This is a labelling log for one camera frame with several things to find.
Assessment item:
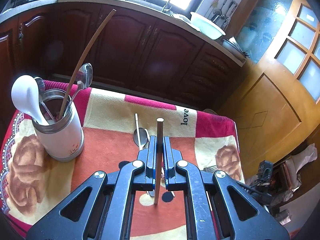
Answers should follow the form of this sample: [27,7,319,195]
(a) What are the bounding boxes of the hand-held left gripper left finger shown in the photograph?
[26,135,158,240]

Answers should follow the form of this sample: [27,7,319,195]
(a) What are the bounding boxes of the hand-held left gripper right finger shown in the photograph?
[162,135,290,240]

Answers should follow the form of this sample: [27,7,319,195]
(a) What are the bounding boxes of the wooden-handled large metal spoon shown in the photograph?
[133,113,150,148]

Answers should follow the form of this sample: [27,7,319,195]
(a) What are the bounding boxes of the white insulated jar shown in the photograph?
[31,89,84,162]

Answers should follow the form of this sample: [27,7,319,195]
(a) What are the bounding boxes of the white ceramic spoon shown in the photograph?
[11,75,49,126]

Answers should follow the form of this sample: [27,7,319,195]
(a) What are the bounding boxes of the metal bowl with utensils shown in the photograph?
[222,37,250,58]

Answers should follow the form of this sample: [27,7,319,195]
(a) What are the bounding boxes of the printed red orange blanket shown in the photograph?
[0,80,245,240]

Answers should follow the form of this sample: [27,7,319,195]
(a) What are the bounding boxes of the dark wooden kitchen cabinets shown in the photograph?
[0,1,244,130]

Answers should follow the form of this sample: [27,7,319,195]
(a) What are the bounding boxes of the wooden door with frosted glass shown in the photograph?
[216,0,320,160]

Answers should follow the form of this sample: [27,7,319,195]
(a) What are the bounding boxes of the white plastic basin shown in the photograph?
[190,12,226,40]

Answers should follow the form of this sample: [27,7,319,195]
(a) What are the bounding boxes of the crumpled plastic bag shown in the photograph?
[287,142,319,193]

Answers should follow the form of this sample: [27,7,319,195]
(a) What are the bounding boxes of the hanging metal skimmer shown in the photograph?
[221,4,237,28]

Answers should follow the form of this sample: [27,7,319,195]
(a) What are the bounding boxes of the hanging metal ladle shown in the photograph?
[211,0,229,22]

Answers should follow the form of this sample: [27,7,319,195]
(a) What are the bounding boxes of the stone kitchen countertop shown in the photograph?
[0,0,247,67]

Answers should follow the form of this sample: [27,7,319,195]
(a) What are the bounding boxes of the black device with cable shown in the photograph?
[246,160,275,205]

